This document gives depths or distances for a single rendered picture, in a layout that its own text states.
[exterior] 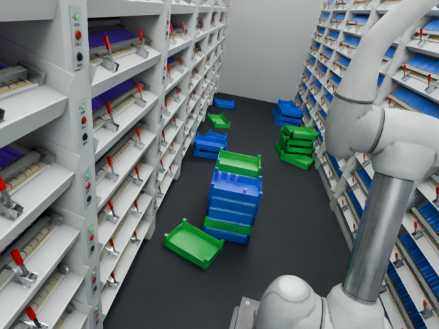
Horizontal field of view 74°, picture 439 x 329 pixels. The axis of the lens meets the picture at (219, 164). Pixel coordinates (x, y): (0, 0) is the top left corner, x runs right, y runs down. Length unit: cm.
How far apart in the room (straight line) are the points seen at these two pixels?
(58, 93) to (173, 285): 118
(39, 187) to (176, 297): 104
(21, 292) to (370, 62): 94
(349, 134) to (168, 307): 114
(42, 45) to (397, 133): 83
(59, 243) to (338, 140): 79
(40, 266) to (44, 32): 50
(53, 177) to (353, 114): 75
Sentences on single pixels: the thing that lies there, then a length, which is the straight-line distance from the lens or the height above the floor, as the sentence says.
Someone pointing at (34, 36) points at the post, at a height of 118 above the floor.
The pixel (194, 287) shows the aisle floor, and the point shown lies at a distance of 164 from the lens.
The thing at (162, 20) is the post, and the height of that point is 120.
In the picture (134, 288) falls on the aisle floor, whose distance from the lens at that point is 163.
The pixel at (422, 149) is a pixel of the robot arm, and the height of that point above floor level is 106.
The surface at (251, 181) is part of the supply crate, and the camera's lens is 186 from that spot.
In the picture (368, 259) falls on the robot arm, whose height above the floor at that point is 74.
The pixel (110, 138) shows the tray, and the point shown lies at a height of 89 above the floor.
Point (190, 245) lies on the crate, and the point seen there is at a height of 0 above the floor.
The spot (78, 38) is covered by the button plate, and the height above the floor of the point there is 119.
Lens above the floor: 129
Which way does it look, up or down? 29 degrees down
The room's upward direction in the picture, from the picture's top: 11 degrees clockwise
